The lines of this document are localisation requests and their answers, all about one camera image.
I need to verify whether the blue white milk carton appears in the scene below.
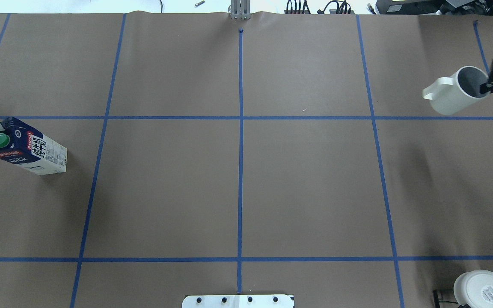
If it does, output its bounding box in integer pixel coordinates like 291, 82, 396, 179
0, 117, 67, 176

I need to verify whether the white mug grey inside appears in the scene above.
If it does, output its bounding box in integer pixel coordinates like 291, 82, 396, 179
422, 66, 489, 116

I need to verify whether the black power strip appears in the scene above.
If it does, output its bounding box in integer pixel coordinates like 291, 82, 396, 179
282, 0, 354, 15

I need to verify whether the aluminium frame post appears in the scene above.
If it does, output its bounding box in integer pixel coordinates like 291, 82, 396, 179
229, 0, 252, 20

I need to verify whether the white cup on rack lower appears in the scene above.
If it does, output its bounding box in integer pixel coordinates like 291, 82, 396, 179
453, 269, 493, 308

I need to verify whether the black laptop computer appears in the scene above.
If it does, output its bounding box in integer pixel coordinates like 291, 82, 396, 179
375, 0, 493, 16

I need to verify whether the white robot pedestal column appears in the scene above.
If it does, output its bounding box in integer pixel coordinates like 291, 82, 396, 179
181, 294, 295, 308

